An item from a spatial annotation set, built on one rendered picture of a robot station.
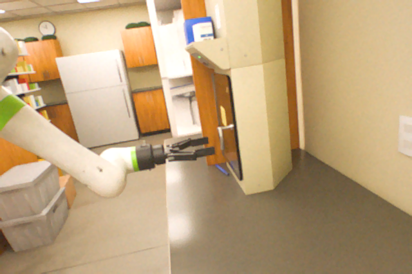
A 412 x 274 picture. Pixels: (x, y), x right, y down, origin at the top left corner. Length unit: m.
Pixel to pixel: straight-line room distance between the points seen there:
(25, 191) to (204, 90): 2.05
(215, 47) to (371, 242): 0.71
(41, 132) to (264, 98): 0.69
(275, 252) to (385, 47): 0.67
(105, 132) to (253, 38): 5.29
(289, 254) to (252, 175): 0.36
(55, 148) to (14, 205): 2.18
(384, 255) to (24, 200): 2.72
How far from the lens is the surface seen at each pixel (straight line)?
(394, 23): 1.01
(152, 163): 1.02
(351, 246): 0.88
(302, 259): 0.82
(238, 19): 0.99
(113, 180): 0.91
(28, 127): 0.90
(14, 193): 3.00
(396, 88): 1.01
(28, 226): 3.11
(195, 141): 1.12
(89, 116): 6.09
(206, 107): 1.35
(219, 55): 0.97
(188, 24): 1.15
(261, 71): 1.01
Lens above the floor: 1.47
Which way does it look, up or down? 16 degrees down
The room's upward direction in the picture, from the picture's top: 9 degrees counter-clockwise
